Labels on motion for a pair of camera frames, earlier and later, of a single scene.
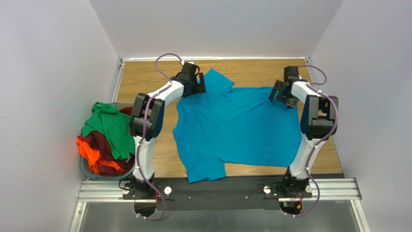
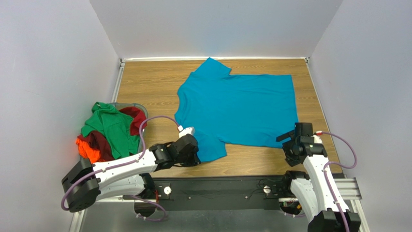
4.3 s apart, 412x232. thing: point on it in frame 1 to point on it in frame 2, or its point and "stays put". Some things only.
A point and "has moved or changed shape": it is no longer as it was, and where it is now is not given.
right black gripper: (282, 91) to (292, 141)
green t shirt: (114, 125) stays put
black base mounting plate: (224, 194) stays put
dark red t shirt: (100, 140) stays put
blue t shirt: (222, 124) has moved or changed shape
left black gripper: (196, 85) to (194, 153)
